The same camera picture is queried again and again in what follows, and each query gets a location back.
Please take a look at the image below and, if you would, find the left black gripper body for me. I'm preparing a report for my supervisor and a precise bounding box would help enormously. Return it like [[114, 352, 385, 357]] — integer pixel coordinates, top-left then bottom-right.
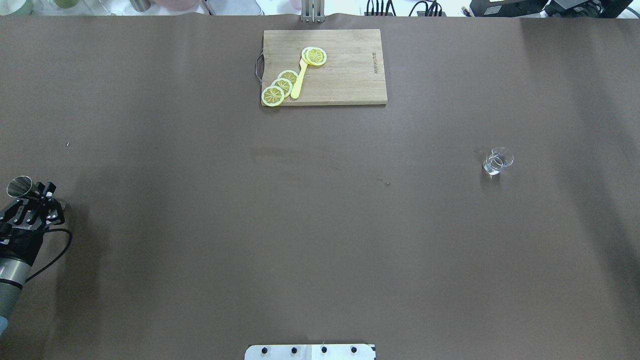
[[0, 202, 66, 231]]

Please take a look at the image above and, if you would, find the steel double jigger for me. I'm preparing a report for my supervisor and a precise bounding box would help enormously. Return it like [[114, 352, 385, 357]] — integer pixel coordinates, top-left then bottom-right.
[[6, 175, 66, 211]]

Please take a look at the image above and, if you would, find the clear glass measuring cup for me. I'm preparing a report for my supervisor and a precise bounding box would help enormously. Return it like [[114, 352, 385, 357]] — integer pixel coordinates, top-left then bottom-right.
[[482, 146, 515, 177]]

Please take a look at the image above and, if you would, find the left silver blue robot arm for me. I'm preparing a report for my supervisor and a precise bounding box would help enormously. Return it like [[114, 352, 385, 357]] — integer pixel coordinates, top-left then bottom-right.
[[0, 176, 66, 333]]

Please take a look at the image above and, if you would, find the small steel cup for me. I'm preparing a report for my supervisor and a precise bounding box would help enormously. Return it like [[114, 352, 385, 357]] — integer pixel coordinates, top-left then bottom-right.
[[129, 0, 152, 13]]

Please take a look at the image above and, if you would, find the kitchen scale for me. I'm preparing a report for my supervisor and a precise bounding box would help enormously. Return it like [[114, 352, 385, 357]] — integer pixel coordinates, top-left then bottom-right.
[[202, 0, 264, 16]]

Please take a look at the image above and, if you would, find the lemon slice on pick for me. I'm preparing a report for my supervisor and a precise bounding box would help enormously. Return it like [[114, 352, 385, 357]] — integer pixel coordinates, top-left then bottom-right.
[[301, 47, 328, 66]]

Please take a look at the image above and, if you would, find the wooden cutting board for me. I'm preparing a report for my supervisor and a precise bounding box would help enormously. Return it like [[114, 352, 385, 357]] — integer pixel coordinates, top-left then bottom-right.
[[261, 29, 387, 107]]

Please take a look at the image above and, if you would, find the black camera cable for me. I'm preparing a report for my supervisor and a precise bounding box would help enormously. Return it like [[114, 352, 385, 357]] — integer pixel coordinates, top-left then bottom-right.
[[23, 228, 74, 285]]

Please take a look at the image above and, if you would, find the lemon slice near handle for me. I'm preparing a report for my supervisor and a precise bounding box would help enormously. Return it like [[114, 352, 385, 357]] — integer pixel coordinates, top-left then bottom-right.
[[260, 85, 286, 107]]

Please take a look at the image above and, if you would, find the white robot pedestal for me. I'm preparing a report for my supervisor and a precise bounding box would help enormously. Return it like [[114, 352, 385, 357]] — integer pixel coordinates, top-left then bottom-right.
[[244, 343, 377, 360]]

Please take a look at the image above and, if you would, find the aluminium frame post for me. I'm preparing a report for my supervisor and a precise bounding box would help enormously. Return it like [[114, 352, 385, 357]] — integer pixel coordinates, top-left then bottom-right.
[[301, 0, 326, 23]]

